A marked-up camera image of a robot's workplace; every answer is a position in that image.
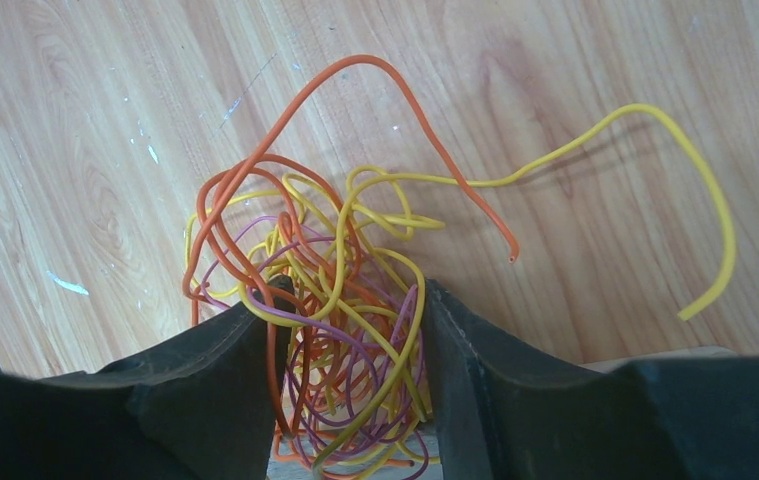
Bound orange cable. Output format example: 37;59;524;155
181;54;521;480

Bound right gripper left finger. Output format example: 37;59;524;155
0;303;288;479

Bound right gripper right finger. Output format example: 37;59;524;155
422;280;759;479

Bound yellow cable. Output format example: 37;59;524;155
183;102;738;480

